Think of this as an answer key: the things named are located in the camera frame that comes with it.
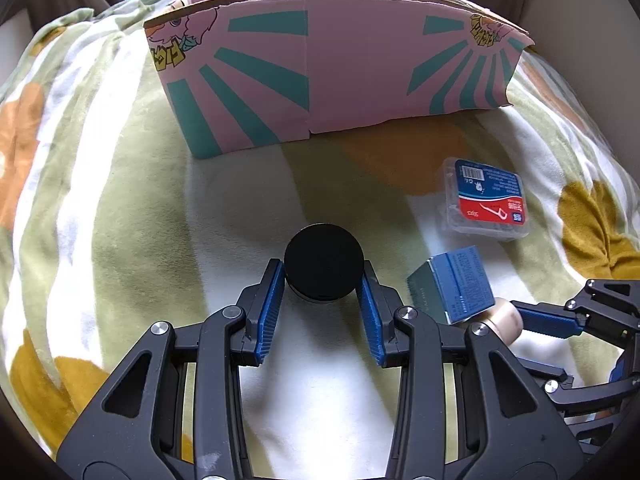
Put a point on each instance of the beige round jar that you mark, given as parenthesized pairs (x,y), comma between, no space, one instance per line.
(503,318)

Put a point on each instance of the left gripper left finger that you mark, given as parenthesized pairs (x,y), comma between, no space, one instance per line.
(172,408)

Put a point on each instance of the clear dental floss box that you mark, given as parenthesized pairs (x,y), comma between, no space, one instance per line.
(477,199)

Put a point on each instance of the striped floral blanket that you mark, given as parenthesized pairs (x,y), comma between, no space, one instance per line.
(109,224)

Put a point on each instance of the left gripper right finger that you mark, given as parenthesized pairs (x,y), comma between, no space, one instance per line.
(467,407)

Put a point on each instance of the small blue cube box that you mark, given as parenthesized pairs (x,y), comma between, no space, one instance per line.
(451,287)

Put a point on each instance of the black round jar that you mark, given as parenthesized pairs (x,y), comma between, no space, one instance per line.
(323,263)

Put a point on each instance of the pink teal cardboard box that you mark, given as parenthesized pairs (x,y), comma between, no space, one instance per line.
(243,74)

